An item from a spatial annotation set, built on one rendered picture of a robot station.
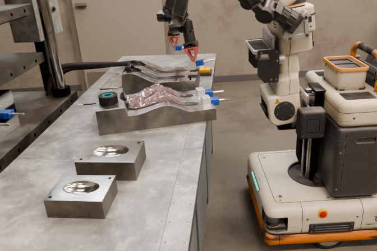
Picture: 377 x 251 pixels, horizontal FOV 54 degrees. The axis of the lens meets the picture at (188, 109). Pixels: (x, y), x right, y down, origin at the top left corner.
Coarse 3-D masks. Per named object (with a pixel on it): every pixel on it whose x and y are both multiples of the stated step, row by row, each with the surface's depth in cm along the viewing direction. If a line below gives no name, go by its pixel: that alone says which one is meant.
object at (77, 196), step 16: (64, 176) 114; (80, 176) 113; (96, 176) 112; (112, 176) 112; (64, 192) 106; (80, 192) 109; (96, 192) 105; (112, 192) 110; (48, 208) 104; (64, 208) 103; (80, 208) 103; (96, 208) 102
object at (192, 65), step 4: (188, 60) 186; (196, 60) 189; (200, 60) 185; (208, 60) 186; (212, 60) 186; (188, 64) 187; (192, 64) 186; (196, 64) 186; (200, 64) 186; (192, 68) 187; (196, 68) 187
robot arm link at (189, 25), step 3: (186, 21) 181; (189, 21) 181; (186, 24) 181; (189, 24) 182; (192, 24) 183; (180, 27) 185; (183, 27) 182; (186, 27) 182; (189, 27) 182; (192, 27) 183; (183, 30) 183; (186, 30) 182; (189, 30) 182; (186, 33) 184
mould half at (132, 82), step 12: (132, 72) 187; (156, 72) 200; (180, 72) 198; (192, 72) 196; (108, 84) 196; (120, 84) 194; (132, 84) 188; (144, 84) 187; (168, 84) 186; (180, 84) 185; (192, 84) 184
